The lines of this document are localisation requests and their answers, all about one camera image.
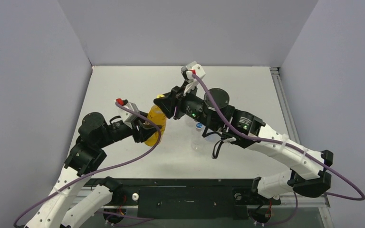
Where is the yellow juice bottle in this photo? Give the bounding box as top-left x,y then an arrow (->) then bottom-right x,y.
144,105 -> 167,148

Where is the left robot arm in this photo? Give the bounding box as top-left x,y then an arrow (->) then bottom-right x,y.
25,111 -> 162,228

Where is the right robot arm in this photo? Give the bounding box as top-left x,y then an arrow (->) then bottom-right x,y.
154,86 -> 333,203

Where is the near clear bottle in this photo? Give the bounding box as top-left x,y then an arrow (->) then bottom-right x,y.
191,124 -> 208,152

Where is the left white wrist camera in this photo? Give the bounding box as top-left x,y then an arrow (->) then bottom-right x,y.
115,98 -> 139,129

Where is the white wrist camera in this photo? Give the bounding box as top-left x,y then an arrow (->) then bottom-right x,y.
181,61 -> 206,96
115,98 -> 139,129

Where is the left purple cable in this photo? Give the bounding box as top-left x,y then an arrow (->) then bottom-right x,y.
13,100 -> 163,228

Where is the purple cable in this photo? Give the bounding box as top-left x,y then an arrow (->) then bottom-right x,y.
191,71 -> 365,227
13,100 -> 163,228

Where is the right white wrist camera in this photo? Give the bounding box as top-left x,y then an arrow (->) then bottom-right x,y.
181,61 -> 206,96

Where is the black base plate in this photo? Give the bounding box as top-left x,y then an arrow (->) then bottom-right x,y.
91,178 -> 281,221

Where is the aluminium frame rail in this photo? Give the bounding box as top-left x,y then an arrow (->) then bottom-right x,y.
269,67 -> 301,144

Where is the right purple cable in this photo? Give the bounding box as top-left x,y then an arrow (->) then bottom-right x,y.
191,71 -> 365,227

